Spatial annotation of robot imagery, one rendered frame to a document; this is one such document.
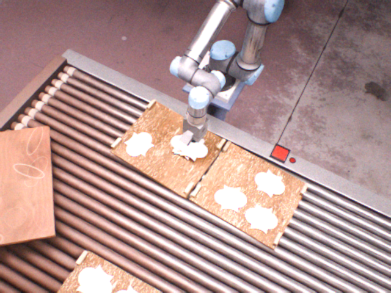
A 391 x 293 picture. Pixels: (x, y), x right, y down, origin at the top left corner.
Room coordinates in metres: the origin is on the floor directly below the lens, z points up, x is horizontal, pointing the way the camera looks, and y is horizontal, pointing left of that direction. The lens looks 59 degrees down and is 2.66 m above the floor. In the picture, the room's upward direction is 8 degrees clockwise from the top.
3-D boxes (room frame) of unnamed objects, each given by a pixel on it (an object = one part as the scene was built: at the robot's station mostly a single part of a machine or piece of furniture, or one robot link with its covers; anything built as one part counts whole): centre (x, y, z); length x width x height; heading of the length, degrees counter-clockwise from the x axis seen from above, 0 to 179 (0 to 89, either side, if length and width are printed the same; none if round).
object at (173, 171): (1.03, 0.12, 0.93); 0.41 x 0.35 x 0.02; 64
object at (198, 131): (1.00, 0.03, 1.15); 0.12 x 0.09 x 0.16; 150
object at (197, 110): (1.02, 0.02, 1.31); 0.09 x 0.08 x 0.11; 154
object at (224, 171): (0.86, -0.26, 0.93); 0.41 x 0.35 x 0.02; 65
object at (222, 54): (1.49, -0.07, 1.07); 0.13 x 0.12 x 0.14; 64
